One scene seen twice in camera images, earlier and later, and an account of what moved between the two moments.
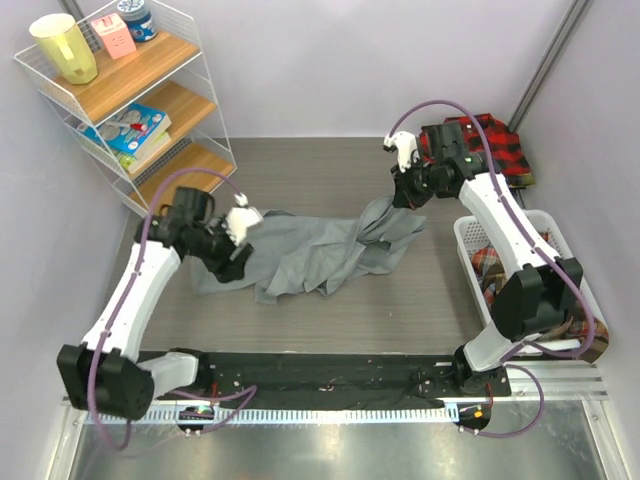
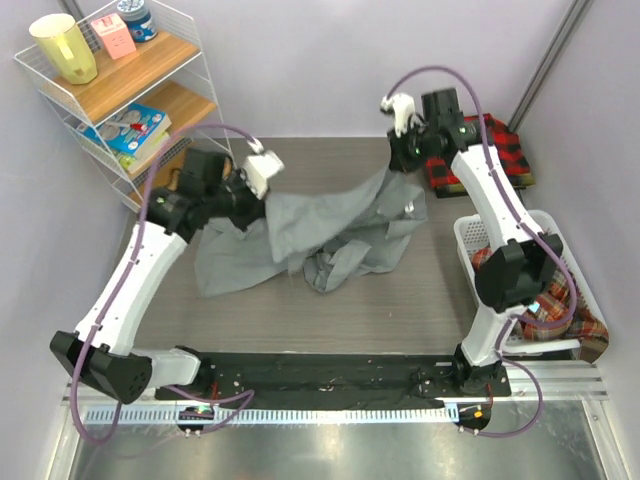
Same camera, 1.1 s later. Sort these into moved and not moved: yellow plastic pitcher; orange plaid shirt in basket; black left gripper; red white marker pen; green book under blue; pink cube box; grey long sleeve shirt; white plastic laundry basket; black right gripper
Moved: black left gripper; black right gripper; grey long sleeve shirt
Not moved: orange plaid shirt in basket; pink cube box; red white marker pen; white plastic laundry basket; green book under blue; yellow plastic pitcher
